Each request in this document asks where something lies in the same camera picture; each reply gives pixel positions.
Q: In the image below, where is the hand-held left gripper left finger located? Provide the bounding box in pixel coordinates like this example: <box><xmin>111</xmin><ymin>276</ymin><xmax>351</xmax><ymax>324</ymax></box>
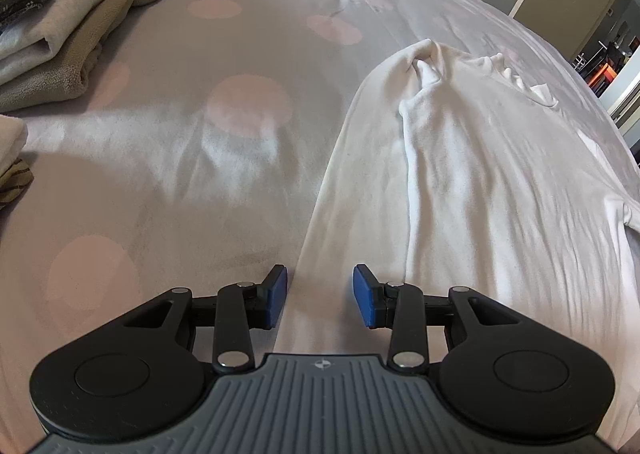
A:
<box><xmin>122</xmin><ymin>264</ymin><xmax>289</xmax><ymax>373</ymax></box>

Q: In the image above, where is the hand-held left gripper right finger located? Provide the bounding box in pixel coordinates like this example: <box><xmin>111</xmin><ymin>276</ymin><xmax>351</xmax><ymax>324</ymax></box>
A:
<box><xmin>352</xmin><ymin>263</ymin><xmax>521</xmax><ymax>375</ymax></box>

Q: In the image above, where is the white long-sleeve shirt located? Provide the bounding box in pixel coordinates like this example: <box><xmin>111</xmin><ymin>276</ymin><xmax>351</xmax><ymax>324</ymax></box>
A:
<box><xmin>274</xmin><ymin>38</ymin><xmax>640</xmax><ymax>454</ymax></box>

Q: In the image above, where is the pink polka-dot bed blanket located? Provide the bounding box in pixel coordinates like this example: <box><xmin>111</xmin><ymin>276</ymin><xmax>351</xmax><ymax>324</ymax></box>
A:
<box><xmin>0</xmin><ymin>0</ymin><xmax>640</xmax><ymax>454</ymax></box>

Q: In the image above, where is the striped folded cloth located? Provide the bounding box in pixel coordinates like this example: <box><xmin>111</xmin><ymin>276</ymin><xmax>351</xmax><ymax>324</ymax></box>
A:
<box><xmin>0</xmin><ymin>158</ymin><xmax>35</xmax><ymax>209</ymax></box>

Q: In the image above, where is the cream folded cloth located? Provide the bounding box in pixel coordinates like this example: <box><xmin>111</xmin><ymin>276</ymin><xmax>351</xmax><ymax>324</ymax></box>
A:
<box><xmin>0</xmin><ymin>115</ymin><xmax>29</xmax><ymax>176</ymax></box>

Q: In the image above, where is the tan folded towel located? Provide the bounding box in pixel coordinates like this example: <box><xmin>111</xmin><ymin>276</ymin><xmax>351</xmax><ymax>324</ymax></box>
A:
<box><xmin>0</xmin><ymin>0</ymin><xmax>171</xmax><ymax>112</ymax></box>

